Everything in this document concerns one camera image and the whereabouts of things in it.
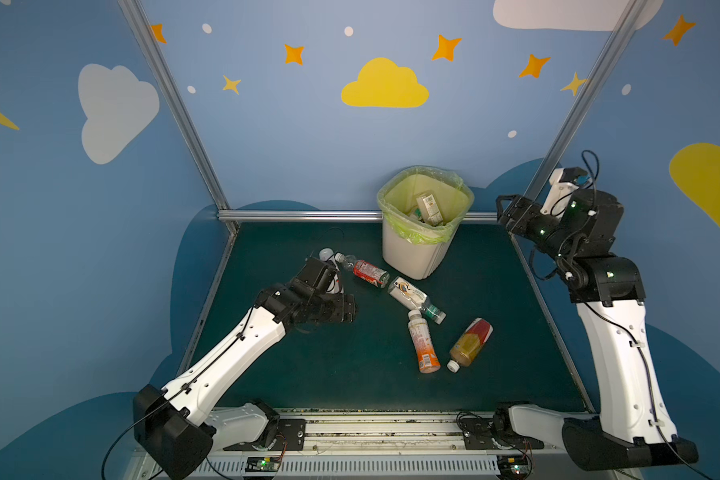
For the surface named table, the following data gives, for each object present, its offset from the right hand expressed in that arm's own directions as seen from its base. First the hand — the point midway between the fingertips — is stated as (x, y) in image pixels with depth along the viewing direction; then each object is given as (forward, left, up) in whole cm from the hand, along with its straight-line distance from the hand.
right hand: (517, 198), depth 62 cm
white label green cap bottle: (0, +17, -42) cm, 45 cm away
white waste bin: (+10, +15, -35) cm, 40 cm away
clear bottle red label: (+9, +33, -41) cm, 53 cm away
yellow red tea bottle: (-15, +1, -41) cm, 44 cm away
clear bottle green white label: (+25, +12, -26) cm, 38 cm away
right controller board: (-43, -6, -47) cm, 64 cm away
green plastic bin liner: (+26, +23, -23) cm, 42 cm away
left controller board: (-46, +55, -46) cm, 85 cm away
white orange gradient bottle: (-20, +14, -41) cm, 48 cm away
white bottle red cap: (+17, +48, -42) cm, 66 cm away
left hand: (-14, +36, -26) cm, 46 cm away
